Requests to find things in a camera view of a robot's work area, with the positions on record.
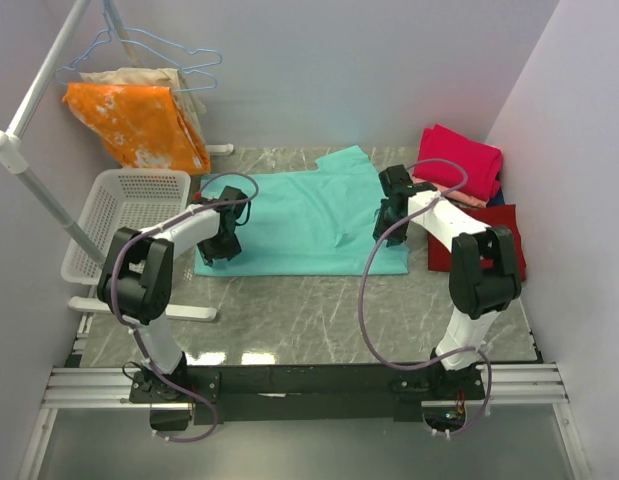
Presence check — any teal t shirt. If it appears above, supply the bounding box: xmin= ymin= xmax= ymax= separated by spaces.
xmin=194 ymin=146 xmax=409 ymax=277

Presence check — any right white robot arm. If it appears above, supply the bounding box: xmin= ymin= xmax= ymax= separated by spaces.
xmin=370 ymin=165 xmax=522 ymax=399

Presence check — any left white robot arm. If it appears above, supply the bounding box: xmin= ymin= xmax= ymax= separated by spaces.
xmin=97 ymin=186 xmax=251 ymax=402

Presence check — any pink folded t shirt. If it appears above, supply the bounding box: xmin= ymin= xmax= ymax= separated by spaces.
xmin=413 ymin=124 xmax=503 ymax=202

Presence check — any salmon folded t shirt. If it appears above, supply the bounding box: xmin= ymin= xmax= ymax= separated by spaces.
xmin=428 ymin=179 xmax=490 ymax=209

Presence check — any dark red folded t shirt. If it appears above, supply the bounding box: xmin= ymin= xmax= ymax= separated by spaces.
xmin=427 ymin=205 xmax=526 ymax=282

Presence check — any blue folded t shirt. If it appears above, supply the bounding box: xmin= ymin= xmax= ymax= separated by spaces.
xmin=487 ymin=175 xmax=506 ymax=207

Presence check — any white plastic laundry basket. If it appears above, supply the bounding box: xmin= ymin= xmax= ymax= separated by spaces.
xmin=60 ymin=167 xmax=192 ymax=288

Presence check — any orange patterned cloth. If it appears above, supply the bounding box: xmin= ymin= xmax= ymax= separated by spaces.
xmin=63 ymin=82 xmax=211 ymax=175

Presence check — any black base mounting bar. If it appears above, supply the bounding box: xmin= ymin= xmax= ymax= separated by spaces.
xmin=129 ymin=364 xmax=485 ymax=430

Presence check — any beige hanging cloth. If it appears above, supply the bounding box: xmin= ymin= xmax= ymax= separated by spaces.
xmin=80 ymin=68 xmax=207 ymax=143

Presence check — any white clothes rack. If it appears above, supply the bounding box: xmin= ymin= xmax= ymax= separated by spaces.
xmin=0 ymin=0 xmax=235 ymax=322

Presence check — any blue wire hanger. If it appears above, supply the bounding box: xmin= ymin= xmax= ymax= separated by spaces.
xmin=53 ymin=66 xmax=218 ymax=92
xmin=64 ymin=1 xmax=224 ymax=78

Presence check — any aluminium rail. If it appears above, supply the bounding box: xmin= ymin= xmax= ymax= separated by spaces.
xmin=18 ymin=364 xmax=593 ymax=479

